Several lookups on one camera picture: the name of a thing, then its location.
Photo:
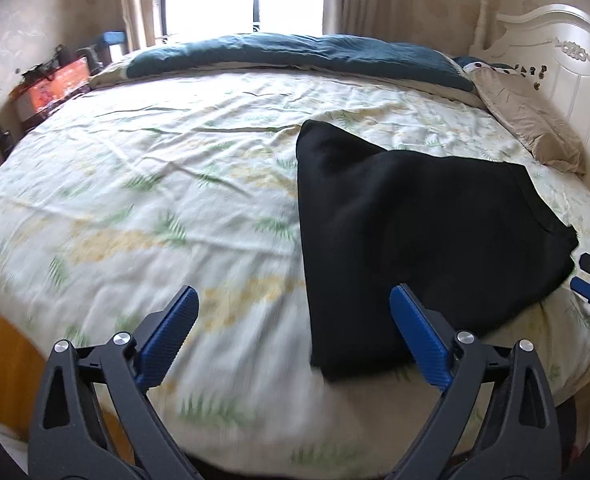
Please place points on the teal blanket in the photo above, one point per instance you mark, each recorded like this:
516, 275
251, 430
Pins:
300, 52

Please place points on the black bag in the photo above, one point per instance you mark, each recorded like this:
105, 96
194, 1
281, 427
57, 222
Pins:
62, 57

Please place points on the black pants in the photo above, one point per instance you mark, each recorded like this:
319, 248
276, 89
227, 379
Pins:
400, 235

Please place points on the floral bed sheet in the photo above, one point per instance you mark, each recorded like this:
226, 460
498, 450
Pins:
150, 185

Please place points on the white carved headboard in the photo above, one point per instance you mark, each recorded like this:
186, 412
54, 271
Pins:
575, 95

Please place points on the red printed box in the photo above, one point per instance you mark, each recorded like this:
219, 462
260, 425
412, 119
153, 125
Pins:
55, 90

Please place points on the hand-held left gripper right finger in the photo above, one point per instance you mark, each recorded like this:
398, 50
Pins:
420, 332

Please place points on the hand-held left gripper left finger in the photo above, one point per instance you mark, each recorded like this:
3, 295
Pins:
170, 332

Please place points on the window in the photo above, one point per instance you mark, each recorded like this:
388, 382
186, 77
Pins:
235, 5

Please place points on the beige pillow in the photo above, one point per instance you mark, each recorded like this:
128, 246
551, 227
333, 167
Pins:
530, 115

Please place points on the blue stool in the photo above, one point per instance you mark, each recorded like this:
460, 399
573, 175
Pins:
112, 39

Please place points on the wooden bed frame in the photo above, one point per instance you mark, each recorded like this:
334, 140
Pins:
12, 370

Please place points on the polka dot pillow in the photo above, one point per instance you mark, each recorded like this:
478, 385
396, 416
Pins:
480, 66

